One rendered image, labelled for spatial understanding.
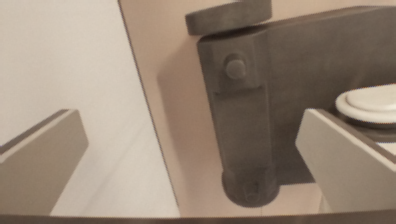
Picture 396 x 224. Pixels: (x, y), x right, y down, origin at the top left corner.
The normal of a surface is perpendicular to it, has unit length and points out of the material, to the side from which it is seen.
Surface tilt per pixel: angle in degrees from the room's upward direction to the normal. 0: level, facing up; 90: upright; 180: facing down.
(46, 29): 90
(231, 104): 0
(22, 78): 90
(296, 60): 0
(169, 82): 0
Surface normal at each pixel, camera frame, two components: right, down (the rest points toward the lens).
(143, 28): -0.12, 0.47
